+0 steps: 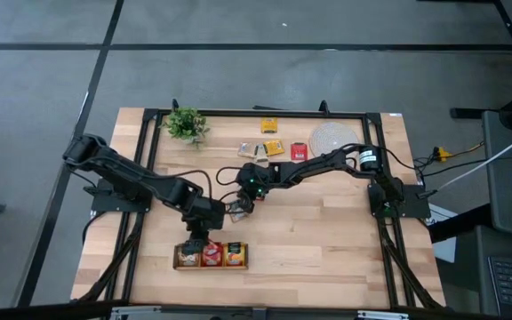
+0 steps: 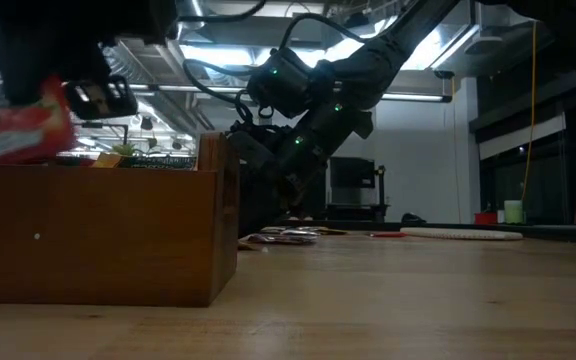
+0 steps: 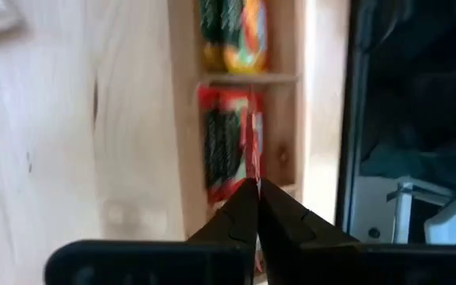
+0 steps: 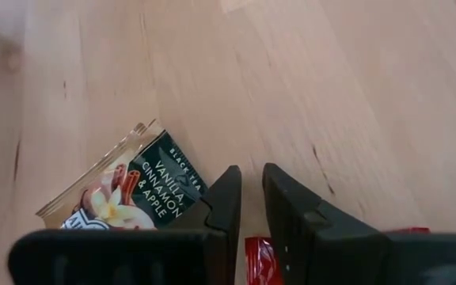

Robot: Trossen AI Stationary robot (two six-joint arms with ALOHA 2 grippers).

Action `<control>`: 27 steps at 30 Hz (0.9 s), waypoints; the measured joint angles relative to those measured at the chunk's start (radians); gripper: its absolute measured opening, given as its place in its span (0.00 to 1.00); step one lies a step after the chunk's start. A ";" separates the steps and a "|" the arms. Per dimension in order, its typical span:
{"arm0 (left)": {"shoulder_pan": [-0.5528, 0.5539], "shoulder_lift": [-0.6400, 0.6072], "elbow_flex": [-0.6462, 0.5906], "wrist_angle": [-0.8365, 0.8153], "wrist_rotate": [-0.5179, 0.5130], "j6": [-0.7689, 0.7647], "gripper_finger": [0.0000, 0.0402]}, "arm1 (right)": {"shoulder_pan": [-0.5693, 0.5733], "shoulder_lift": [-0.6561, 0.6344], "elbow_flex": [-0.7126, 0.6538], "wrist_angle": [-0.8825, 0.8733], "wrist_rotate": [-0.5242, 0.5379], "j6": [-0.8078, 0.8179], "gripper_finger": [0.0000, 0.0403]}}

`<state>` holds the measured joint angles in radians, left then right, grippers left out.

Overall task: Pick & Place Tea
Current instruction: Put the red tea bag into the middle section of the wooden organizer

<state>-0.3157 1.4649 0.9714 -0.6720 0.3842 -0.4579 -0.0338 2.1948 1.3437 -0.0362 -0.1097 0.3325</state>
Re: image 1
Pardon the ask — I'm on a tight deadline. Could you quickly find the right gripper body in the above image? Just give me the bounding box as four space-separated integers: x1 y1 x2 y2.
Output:
235 162 270 200

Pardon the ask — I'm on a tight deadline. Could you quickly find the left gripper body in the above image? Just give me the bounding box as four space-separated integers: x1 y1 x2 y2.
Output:
183 196 227 244

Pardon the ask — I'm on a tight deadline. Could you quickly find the yellow mango tea packet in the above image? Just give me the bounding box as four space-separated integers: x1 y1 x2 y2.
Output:
222 241 246 267
260 117 279 135
262 138 286 157

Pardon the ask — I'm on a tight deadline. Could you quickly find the wooden tea organizer box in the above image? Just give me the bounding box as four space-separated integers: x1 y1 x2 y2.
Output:
172 242 250 271

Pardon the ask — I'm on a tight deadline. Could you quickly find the green potted plant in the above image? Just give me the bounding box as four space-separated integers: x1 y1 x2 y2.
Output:
161 105 212 148

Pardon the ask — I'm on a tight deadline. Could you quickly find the white paper sheet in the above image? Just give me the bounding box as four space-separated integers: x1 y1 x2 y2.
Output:
428 203 458 264

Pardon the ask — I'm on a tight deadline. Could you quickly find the black slanted bar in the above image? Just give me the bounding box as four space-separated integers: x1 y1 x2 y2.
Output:
427 203 492 244

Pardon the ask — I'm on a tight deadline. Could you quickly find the dark grey desk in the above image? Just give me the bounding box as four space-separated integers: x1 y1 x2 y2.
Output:
455 224 512 319

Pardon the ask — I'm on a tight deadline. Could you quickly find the grey side table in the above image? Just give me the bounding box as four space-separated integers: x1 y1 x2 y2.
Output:
481 109 512 241

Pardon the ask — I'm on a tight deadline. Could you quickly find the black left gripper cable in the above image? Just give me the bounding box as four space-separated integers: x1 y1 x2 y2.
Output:
166 168 215 201

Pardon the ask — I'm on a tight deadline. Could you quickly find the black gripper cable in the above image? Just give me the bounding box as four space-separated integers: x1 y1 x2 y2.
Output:
166 168 215 201
214 165 244 214

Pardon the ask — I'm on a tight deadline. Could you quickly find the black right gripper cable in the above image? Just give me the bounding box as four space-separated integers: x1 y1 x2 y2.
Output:
214 165 244 214

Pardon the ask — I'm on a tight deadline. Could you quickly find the black metal table frame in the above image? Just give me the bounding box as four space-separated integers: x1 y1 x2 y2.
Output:
71 108 446 310

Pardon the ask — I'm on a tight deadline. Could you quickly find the silver bracket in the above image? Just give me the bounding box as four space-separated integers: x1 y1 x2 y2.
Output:
109 305 164 320
356 309 411 320

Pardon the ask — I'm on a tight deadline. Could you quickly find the round woven rope coaster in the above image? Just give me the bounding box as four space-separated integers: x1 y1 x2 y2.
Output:
308 121 361 160

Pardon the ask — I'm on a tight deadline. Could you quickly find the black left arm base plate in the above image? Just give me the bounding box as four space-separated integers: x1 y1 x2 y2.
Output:
90 179 154 213

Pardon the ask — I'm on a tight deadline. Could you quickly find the black bottom rail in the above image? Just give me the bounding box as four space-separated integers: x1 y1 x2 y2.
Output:
0 300 512 320

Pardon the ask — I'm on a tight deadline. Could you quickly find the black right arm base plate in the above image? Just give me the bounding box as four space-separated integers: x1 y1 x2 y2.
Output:
367 181 431 220

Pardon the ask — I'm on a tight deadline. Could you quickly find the yellow plug with orange cable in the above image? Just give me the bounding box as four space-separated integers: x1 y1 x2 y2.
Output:
433 140 486 162

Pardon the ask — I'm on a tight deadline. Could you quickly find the black power cable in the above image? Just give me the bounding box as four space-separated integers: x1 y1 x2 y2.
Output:
384 146 512 179

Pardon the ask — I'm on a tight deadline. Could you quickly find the white cable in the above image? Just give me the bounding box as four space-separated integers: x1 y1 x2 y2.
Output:
418 126 512 199

